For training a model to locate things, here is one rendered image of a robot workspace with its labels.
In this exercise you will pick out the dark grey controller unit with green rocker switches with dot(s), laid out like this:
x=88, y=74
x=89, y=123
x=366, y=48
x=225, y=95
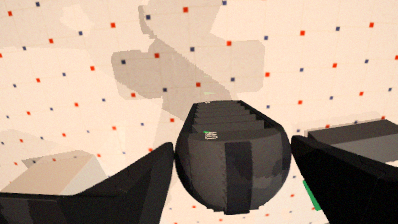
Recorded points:
x=230, y=157

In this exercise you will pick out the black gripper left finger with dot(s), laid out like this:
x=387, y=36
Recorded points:
x=134, y=195

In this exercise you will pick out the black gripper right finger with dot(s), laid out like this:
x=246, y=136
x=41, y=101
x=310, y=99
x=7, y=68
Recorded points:
x=350, y=188

